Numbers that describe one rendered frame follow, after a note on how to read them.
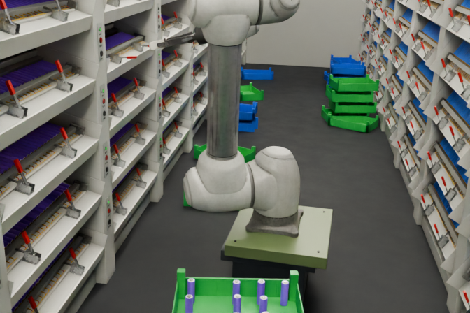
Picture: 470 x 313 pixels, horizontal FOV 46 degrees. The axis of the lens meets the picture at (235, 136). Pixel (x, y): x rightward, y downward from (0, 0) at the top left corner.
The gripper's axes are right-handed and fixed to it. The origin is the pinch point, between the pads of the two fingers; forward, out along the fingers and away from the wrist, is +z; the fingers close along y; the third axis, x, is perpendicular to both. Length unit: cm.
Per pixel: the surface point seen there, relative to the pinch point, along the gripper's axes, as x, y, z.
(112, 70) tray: -2.1, -36.2, 7.0
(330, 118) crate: -91, 164, -58
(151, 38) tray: 1.6, 17.7, 7.7
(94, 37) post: 11, -52, 3
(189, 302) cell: -49, -110, -25
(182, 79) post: -31, 88, 18
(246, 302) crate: -57, -100, -36
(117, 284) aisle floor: -76, -52, 22
